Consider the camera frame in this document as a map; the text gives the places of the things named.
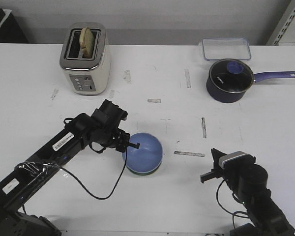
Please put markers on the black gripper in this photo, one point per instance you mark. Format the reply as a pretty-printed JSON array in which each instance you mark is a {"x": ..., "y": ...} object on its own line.
[
  {"x": 230, "y": 176},
  {"x": 107, "y": 132}
]

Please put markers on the light blue bowl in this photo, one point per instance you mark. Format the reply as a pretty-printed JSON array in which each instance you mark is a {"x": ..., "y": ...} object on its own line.
[{"x": 148, "y": 156}]

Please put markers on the light green bowl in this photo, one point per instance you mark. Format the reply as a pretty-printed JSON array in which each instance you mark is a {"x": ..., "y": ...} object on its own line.
[{"x": 143, "y": 173}]

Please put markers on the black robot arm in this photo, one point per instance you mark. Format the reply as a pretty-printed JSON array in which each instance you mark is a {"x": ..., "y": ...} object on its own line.
[
  {"x": 247, "y": 181},
  {"x": 29, "y": 176}
]

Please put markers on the cream and chrome toaster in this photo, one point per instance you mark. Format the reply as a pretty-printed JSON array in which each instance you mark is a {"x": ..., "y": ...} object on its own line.
[{"x": 86, "y": 76}]

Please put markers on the dark blue saucepan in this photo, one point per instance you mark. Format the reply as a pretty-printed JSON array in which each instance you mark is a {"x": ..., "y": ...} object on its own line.
[{"x": 226, "y": 97}]

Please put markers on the glass pot lid blue knob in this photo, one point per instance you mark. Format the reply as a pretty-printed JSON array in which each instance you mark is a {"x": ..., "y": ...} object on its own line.
[{"x": 230, "y": 75}]

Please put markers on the slice of toast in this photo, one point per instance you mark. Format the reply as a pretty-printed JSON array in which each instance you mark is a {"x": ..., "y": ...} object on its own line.
[{"x": 86, "y": 41}]

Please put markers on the clear plastic food container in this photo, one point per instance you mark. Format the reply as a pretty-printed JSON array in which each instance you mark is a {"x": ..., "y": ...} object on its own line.
[{"x": 225, "y": 48}]

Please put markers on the black box in corner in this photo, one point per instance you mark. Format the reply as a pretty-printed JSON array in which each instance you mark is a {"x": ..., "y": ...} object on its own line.
[{"x": 10, "y": 31}]

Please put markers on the white slotted shelf upright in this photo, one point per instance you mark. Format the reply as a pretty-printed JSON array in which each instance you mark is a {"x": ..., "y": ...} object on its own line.
[{"x": 284, "y": 32}]

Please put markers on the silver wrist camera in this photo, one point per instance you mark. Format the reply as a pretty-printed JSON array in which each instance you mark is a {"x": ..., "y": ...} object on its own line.
[
  {"x": 123, "y": 116},
  {"x": 235, "y": 159}
]

